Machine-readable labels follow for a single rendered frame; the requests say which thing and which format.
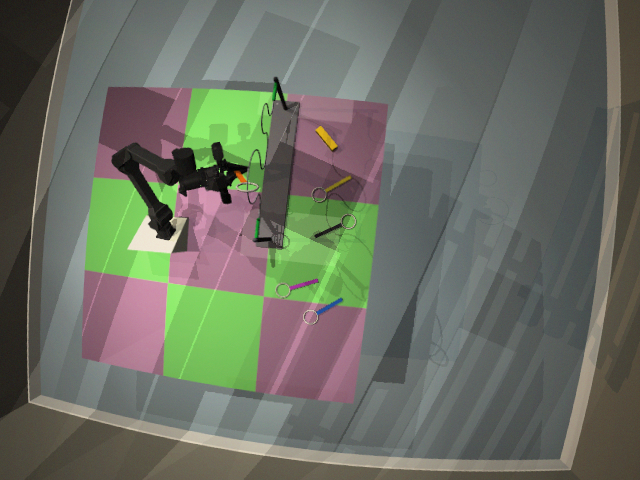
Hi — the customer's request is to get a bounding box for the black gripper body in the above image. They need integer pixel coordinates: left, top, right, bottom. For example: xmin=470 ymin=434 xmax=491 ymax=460
xmin=197 ymin=142 xmax=232 ymax=204

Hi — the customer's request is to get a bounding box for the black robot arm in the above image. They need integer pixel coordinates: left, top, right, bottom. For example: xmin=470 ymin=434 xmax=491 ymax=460
xmin=111 ymin=143 xmax=228 ymax=241

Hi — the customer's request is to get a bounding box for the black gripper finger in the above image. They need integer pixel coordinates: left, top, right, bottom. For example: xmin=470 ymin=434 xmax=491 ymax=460
xmin=224 ymin=159 xmax=249 ymax=173
xmin=226 ymin=169 xmax=248 ymax=186

